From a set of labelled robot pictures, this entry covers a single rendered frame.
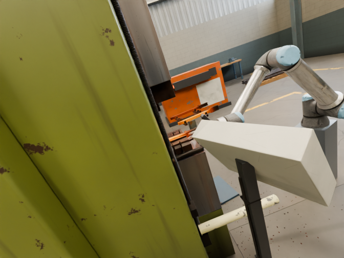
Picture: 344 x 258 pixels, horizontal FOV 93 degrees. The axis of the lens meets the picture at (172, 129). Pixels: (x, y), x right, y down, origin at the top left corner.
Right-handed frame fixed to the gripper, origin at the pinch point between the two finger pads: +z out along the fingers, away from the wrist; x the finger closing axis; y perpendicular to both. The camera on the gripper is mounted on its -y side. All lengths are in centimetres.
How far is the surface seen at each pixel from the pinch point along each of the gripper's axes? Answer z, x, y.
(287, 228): -51, -13, 99
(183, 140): 6.0, -5.9, 1.2
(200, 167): 2.2, -15.9, 17.3
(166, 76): 5.7, -17.5, -38.4
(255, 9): -595, 752, -190
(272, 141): -7, -69, -18
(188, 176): 11.1, -15.9, 20.7
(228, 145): 0, -60, -16
